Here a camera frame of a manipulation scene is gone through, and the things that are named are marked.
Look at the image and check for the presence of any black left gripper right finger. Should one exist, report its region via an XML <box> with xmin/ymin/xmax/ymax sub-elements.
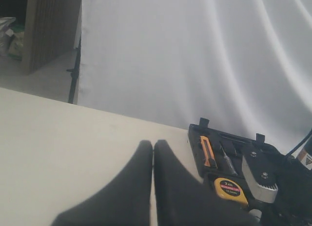
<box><xmin>154</xmin><ymin>140</ymin><xmax>259</xmax><ymax>226</ymax></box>

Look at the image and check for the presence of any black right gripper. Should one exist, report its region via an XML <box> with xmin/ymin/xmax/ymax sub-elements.
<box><xmin>248</xmin><ymin>144</ymin><xmax>312</xmax><ymax>226</ymax></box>

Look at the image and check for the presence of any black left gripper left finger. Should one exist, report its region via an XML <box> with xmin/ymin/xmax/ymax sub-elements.
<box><xmin>52</xmin><ymin>140</ymin><xmax>153</xmax><ymax>226</ymax></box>

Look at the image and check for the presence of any black tool case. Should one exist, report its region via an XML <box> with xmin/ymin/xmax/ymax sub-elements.
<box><xmin>188</xmin><ymin>118</ymin><xmax>286</xmax><ymax>212</ymax></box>

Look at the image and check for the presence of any yellow tape measure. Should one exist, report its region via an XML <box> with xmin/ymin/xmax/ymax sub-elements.
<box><xmin>214</xmin><ymin>178</ymin><xmax>249</xmax><ymax>208</ymax></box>

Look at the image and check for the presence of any orange utility knife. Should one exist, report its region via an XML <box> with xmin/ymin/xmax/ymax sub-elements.
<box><xmin>200</xmin><ymin>136</ymin><xmax>217</xmax><ymax>169</ymax></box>

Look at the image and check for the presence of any black backdrop stand pole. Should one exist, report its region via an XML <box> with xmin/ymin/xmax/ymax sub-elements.
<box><xmin>66</xmin><ymin>38</ymin><xmax>81</xmax><ymax>104</ymax></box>

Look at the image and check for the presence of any white backdrop cloth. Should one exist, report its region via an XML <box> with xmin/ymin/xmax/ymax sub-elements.
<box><xmin>78</xmin><ymin>0</ymin><xmax>312</xmax><ymax>153</ymax></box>

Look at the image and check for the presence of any green printed sack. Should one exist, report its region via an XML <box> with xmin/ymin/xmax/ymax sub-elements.
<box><xmin>8</xmin><ymin>25</ymin><xmax>25</xmax><ymax>61</ymax></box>

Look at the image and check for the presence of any wooden slatted cabinet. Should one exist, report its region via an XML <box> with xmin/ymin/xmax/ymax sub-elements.
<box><xmin>21</xmin><ymin>0</ymin><xmax>81</xmax><ymax>74</ymax></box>

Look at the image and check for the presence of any white sack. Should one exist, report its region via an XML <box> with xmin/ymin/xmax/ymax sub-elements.
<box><xmin>0</xmin><ymin>17</ymin><xmax>16</xmax><ymax>56</ymax></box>

